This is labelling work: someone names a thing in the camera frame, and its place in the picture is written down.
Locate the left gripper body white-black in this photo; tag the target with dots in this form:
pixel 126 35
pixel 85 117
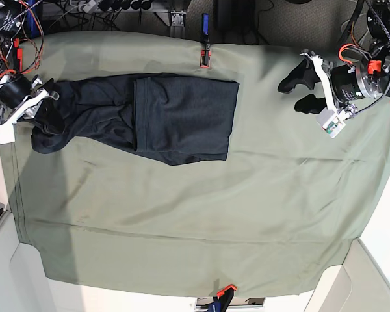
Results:
pixel 343 85

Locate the right gripper body white-black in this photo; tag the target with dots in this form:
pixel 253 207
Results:
pixel 20 98

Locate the dark navy long-sleeve shirt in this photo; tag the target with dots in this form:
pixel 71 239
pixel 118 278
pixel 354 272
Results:
pixel 169 118

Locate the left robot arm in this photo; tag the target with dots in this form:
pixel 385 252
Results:
pixel 350 51

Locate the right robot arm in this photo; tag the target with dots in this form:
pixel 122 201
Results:
pixel 13 16

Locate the top left orange-black clamp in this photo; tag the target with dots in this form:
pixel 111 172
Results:
pixel 18 55

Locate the black power adapter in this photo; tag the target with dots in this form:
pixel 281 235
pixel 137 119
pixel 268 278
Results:
pixel 224 12

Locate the green table cloth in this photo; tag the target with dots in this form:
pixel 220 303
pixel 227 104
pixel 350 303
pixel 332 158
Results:
pixel 285 205

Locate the bottom centre orange-black clamp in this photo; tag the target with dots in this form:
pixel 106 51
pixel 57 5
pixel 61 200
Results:
pixel 222 299

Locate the grey metal bracket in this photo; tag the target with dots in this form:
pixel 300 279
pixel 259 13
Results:
pixel 177 24

